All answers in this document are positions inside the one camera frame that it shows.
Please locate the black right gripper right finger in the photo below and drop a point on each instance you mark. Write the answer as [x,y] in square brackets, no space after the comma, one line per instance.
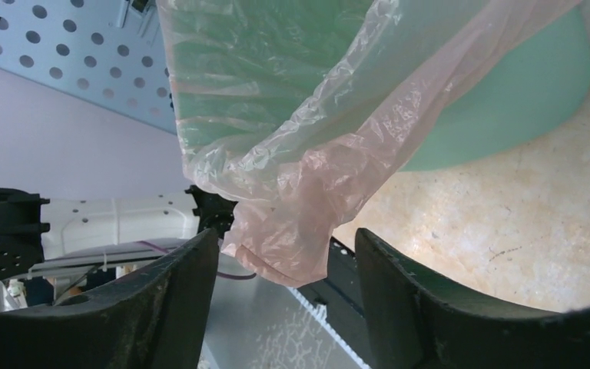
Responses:
[419,318]

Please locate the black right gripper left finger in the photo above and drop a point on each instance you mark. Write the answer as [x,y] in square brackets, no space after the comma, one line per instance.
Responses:
[154,317]

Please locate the pink translucent trash bag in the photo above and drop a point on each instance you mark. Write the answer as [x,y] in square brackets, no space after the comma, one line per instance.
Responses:
[286,212]

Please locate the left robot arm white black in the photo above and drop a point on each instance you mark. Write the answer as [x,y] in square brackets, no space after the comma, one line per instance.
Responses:
[67,240]

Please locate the green plastic trash bin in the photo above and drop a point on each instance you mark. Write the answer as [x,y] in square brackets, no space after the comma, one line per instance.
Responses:
[503,102]

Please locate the light blue perforated board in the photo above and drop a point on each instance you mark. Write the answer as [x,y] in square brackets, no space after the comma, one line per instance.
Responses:
[73,47]

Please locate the white toothed cable rail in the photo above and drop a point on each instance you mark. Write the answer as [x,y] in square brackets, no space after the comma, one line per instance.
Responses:
[319,313]

